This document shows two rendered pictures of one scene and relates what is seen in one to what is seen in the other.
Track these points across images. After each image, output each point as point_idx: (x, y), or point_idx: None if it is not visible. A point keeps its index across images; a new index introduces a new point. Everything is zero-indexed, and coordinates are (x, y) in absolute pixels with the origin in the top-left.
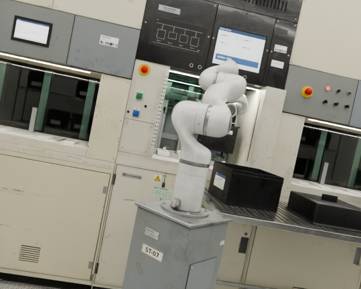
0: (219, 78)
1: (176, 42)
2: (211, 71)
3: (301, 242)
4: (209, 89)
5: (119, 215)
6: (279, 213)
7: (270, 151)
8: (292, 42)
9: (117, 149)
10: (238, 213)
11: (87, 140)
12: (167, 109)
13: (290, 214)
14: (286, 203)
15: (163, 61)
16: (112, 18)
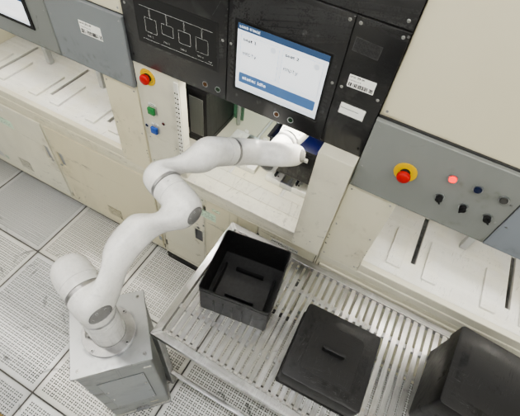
0: (156, 195)
1: (175, 44)
2: (151, 175)
3: (366, 314)
4: (115, 231)
5: None
6: (266, 333)
7: (321, 230)
8: (390, 76)
9: (150, 161)
10: (205, 323)
11: None
12: None
13: (285, 337)
14: (339, 286)
15: (165, 69)
16: None
